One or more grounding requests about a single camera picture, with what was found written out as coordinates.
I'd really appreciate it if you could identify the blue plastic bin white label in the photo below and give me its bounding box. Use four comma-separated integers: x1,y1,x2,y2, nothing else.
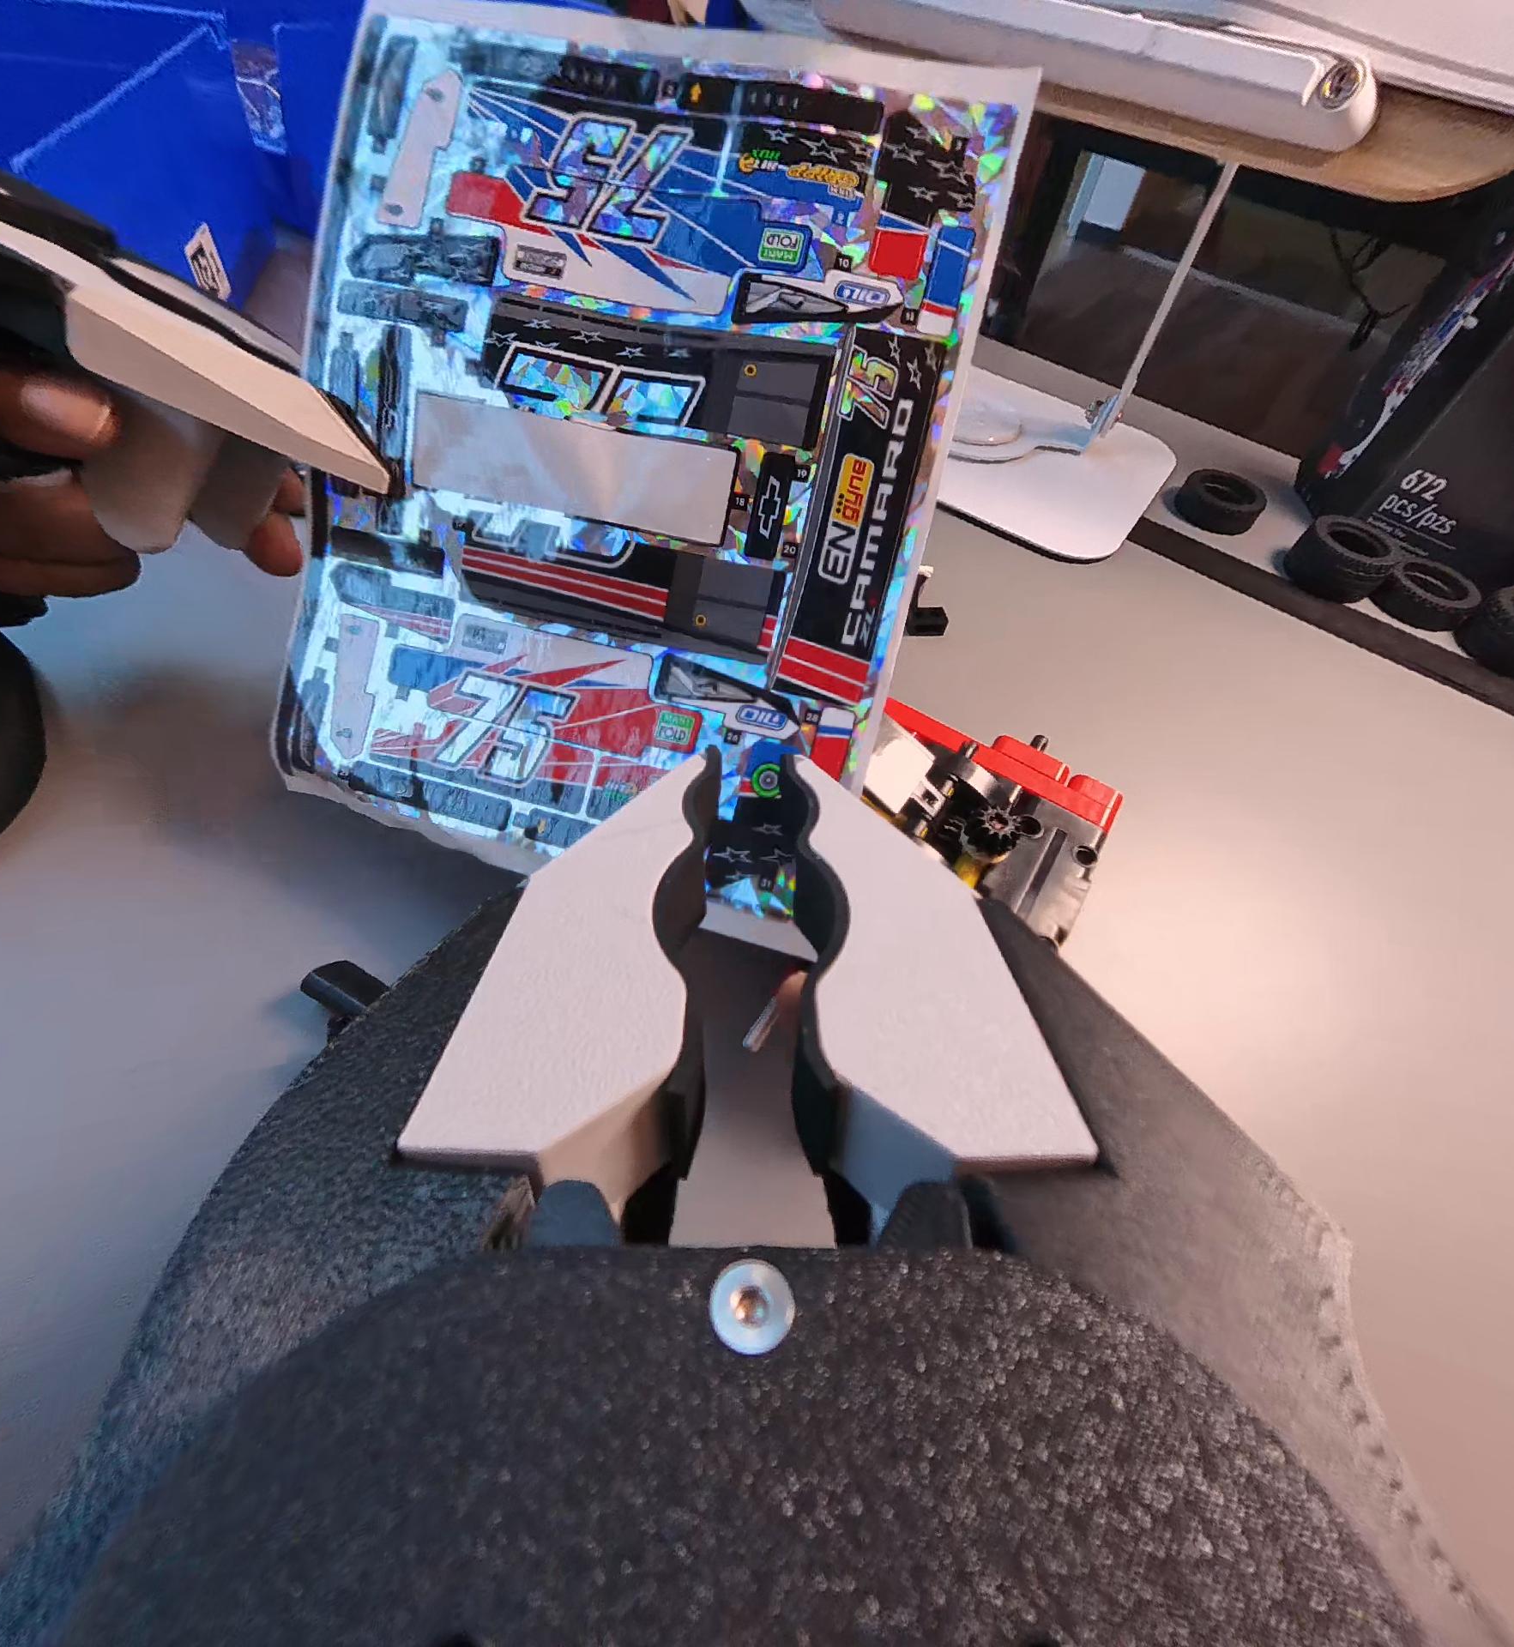
0,0,279,311

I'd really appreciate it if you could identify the lego set box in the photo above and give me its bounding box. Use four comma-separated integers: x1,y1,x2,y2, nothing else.
1295,135,1514,608

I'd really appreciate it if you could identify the person's left hand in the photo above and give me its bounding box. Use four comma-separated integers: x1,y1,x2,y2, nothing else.
0,374,311,604

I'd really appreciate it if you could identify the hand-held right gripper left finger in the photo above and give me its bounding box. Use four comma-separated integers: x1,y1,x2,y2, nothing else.
394,744,726,1218

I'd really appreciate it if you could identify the partly built lego car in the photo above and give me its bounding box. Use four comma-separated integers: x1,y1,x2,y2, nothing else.
862,699,1125,948

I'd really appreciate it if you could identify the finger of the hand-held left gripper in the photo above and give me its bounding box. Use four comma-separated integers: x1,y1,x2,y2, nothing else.
0,194,396,501

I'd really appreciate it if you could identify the holographic sticker sheet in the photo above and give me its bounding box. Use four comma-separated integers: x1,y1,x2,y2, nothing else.
271,0,1045,960

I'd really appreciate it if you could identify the small clear plastic bag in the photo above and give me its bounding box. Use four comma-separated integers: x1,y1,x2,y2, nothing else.
232,39,290,151

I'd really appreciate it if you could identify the white book stand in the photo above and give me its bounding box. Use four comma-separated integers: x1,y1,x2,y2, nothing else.
822,0,1514,564

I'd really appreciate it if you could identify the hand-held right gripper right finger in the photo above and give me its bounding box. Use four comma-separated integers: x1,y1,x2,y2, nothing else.
783,758,1103,1238

